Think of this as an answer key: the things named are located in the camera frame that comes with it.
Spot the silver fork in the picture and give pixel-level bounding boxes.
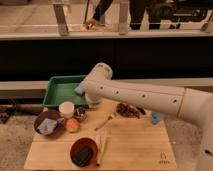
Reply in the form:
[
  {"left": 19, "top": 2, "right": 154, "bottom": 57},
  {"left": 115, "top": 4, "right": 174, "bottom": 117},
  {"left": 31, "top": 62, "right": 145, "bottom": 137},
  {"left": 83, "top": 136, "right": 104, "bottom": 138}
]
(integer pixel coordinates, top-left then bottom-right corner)
[{"left": 94, "top": 112, "right": 116, "bottom": 131}]

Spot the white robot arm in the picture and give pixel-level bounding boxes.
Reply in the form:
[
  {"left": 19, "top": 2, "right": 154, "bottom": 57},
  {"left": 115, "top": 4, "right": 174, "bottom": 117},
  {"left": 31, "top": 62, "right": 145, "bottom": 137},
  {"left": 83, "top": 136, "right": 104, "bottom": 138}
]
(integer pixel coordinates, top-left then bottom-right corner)
[{"left": 82, "top": 63, "right": 213, "bottom": 171}]

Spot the purple bowl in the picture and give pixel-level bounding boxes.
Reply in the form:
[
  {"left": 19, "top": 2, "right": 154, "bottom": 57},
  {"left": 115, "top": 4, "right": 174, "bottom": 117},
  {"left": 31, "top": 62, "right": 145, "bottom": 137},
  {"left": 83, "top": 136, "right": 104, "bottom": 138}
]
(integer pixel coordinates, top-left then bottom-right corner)
[{"left": 34, "top": 110, "right": 64, "bottom": 135}]

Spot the brown bowl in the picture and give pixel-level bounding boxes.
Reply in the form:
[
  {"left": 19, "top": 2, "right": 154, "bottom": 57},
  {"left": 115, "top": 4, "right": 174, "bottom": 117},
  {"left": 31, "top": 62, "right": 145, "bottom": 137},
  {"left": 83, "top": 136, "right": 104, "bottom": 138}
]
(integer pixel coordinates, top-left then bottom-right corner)
[{"left": 70, "top": 137, "right": 98, "bottom": 167}]

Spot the blue cloth in bowl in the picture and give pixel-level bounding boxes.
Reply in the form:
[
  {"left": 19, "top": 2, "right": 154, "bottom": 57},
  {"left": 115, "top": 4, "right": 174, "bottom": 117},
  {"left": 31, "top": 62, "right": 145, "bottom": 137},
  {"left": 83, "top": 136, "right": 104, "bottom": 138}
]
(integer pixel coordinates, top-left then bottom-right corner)
[{"left": 37, "top": 118, "right": 57, "bottom": 135}]

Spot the dark sponge in bowl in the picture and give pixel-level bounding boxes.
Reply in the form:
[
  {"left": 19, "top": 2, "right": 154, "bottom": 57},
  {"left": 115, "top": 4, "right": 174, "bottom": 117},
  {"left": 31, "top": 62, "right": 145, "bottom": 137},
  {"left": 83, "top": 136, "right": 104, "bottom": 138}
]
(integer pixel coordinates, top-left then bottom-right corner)
[{"left": 73, "top": 146, "right": 93, "bottom": 166}]

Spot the blue sponge in tray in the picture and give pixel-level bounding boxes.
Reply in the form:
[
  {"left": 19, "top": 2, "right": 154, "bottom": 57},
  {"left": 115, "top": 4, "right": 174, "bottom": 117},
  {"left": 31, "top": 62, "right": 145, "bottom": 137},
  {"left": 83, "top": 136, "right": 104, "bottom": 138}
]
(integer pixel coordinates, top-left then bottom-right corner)
[{"left": 74, "top": 84, "right": 85, "bottom": 96}]

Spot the brown grape bunch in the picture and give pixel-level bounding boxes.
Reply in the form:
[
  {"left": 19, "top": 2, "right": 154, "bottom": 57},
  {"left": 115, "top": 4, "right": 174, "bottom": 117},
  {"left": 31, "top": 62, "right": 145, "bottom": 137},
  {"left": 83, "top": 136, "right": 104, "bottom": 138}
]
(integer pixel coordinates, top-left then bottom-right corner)
[{"left": 116, "top": 103, "right": 140, "bottom": 118}]

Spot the dark patterned small cup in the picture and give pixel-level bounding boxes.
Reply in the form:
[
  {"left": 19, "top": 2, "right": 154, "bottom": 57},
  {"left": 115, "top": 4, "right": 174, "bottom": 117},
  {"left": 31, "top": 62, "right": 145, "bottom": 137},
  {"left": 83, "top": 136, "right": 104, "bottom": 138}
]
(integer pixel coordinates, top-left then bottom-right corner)
[{"left": 74, "top": 107, "right": 86, "bottom": 121}]

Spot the black knife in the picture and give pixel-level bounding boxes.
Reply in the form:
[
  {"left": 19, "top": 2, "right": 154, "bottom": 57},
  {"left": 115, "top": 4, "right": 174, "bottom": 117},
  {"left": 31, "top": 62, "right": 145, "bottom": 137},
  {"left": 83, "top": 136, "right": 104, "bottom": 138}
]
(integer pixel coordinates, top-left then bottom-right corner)
[{"left": 136, "top": 107, "right": 146, "bottom": 115}]

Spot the green plastic tray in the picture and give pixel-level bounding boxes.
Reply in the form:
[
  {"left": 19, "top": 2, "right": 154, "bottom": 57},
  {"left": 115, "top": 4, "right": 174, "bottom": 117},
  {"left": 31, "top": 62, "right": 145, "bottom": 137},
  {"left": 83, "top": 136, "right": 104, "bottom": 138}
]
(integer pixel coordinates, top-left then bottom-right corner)
[{"left": 43, "top": 75, "right": 87, "bottom": 109}]

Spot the white cup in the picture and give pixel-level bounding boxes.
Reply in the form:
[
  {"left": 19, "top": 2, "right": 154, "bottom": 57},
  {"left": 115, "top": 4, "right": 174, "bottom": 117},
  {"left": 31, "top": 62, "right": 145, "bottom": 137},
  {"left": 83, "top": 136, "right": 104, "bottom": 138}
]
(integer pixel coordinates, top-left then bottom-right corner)
[{"left": 59, "top": 101, "right": 74, "bottom": 118}]

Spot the wooden cutting board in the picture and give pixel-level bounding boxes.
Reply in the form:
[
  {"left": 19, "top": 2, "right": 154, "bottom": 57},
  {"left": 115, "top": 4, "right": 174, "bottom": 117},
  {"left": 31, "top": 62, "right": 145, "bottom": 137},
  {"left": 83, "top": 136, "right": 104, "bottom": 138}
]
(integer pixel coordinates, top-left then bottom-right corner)
[{"left": 24, "top": 100, "right": 177, "bottom": 171}]

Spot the orange peach fruit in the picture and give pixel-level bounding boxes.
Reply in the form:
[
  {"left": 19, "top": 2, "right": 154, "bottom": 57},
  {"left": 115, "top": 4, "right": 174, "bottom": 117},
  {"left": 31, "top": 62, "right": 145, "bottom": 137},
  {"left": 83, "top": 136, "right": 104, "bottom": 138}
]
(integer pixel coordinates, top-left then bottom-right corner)
[{"left": 65, "top": 118, "right": 80, "bottom": 133}]

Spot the wooden spatula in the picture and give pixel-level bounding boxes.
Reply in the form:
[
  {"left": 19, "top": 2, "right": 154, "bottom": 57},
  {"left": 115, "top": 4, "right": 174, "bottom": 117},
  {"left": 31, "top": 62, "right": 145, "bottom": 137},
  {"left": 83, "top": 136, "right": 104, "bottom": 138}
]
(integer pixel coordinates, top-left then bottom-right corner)
[{"left": 96, "top": 135, "right": 107, "bottom": 166}]

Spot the blue plastic toy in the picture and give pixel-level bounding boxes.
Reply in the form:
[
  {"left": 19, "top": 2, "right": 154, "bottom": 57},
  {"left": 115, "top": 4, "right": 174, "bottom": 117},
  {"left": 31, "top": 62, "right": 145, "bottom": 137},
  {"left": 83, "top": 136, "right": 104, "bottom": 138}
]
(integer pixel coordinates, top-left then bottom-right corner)
[{"left": 151, "top": 112, "right": 165, "bottom": 125}]

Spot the person in background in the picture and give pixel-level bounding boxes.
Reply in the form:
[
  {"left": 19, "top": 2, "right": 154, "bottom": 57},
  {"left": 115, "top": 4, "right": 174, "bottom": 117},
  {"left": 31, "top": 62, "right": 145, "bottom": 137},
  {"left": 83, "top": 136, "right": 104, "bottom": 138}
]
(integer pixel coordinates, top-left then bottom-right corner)
[{"left": 85, "top": 0, "right": 166, "bottom": 30}]

